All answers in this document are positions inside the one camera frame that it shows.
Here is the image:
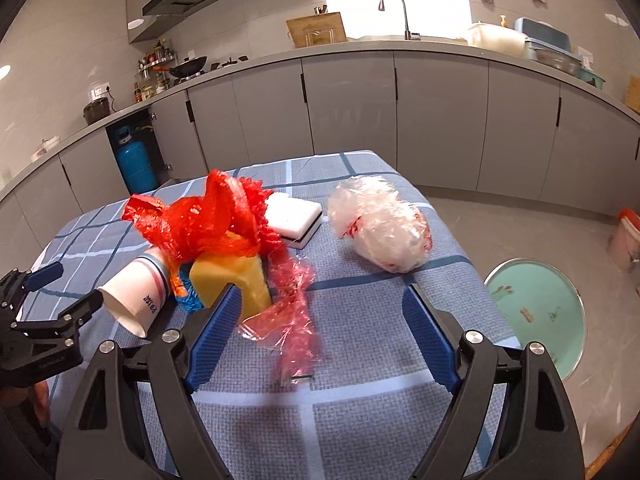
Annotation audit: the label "metal gooseneck faucet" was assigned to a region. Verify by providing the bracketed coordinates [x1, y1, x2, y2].
[378, 0, 421, 41]

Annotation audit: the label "plastic bucket with orange lid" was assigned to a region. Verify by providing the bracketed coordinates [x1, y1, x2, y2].
[607, 207, 640, 276]

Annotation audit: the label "blue checked tablecloth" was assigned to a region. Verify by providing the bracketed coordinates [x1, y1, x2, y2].
[15, 149, 521, 480]

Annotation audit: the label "spice rack with bottles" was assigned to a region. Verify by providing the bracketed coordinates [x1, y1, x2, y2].
[132, 39, 176, 101]

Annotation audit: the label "clear plastic bag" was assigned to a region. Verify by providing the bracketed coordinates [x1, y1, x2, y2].
[327, 175, 435, 275]

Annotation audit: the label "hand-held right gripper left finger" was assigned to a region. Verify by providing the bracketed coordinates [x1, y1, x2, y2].
[54, 282, 243, 480]

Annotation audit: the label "pink plastic wrapper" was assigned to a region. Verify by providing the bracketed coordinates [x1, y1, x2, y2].
[237, 245, 323, 386]

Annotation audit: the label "white block sponge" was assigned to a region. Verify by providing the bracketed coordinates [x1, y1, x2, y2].
[262, 192, 323, 251]

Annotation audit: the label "white plastic container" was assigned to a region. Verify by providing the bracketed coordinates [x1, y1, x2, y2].
[466, 21, 528, 55]

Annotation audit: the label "blue gas cylinder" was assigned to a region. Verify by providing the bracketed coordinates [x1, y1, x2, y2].
[114, 124, 161, 195]

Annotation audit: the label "black wok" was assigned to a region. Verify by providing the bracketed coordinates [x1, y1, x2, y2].
[152, 56, 208, 80]

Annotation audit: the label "round green bin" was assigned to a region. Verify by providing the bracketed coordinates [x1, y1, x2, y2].
[482, 257, 587, 381]

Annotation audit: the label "cardboard box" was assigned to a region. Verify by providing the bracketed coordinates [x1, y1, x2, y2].
[286, 11, 348, 50]

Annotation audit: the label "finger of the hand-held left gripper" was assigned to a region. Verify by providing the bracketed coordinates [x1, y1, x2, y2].
[12, 292, 104, 348]
[0, 261, 64, 313]

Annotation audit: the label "grey kitchen base cabinets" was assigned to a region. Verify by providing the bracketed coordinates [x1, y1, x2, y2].
[0, 40, 640, 281]

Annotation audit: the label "white paper cup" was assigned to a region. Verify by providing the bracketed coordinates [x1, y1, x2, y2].
[96, 252, 173, 338]

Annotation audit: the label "blue snack wrapper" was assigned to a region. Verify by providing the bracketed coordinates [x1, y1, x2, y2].
[172, 270, 206, 313]

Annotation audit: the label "glass bowl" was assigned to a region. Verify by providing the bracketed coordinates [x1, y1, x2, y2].
[532, 47, 583, 78]

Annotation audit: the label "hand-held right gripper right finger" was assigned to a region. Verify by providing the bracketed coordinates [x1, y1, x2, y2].
[401, 282, 586, 480]

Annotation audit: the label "yellow sponge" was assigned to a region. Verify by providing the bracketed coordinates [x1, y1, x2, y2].
[189, 250, 273, 322]

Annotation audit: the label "red mesh bag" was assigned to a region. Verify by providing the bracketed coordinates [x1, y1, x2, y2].
[121, 169, 288, 263]

